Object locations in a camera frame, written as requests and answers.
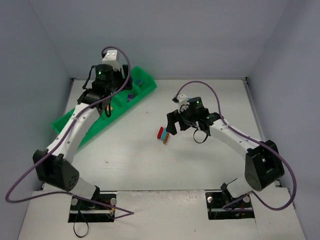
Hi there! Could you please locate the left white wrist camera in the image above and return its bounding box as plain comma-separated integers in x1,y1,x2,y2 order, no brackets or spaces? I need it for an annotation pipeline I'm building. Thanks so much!
102,49,121,71

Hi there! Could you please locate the teal lego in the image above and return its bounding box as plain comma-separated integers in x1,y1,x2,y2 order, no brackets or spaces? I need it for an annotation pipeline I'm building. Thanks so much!
160,128,167,141

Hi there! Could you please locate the purple square lego plate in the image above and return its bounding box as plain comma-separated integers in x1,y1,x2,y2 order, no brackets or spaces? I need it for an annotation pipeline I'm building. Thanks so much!
127,93,134,102

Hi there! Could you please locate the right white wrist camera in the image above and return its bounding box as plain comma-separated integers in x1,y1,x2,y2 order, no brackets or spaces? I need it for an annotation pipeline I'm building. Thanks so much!
172,94,190,113

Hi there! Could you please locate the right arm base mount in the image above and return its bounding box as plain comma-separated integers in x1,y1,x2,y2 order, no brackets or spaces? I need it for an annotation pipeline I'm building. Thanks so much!
205,189,255,220

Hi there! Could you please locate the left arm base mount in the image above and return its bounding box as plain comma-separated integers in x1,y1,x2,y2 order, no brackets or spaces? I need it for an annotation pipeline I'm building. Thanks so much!
68,192,117,239

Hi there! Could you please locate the teal lego brick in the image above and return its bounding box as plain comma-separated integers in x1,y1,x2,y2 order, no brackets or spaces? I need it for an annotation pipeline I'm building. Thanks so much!
135,79,143,86

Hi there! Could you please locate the yellow long lego plate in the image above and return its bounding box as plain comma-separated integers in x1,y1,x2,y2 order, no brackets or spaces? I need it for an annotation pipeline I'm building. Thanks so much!
106,106,113,112

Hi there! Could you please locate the purple cable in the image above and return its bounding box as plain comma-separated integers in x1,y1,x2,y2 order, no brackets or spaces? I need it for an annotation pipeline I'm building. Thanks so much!
174,80,297,212
5,45,135,220

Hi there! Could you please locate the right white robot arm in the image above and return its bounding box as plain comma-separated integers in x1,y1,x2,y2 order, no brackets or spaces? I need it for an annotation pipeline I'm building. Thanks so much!
166,94,285,201

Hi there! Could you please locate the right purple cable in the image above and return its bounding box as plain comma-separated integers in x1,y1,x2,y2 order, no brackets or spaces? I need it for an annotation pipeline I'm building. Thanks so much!
174,80,297,212

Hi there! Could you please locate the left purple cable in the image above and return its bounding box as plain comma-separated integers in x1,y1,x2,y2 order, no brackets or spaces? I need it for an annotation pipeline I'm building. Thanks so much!
5,45,135,220

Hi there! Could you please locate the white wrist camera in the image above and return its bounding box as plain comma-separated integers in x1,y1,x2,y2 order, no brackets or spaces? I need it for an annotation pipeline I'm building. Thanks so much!
172,94,190,113
102,49,121,71

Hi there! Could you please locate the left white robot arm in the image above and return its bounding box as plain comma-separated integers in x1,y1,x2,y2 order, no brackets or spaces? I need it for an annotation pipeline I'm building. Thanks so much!
32,64,133,201

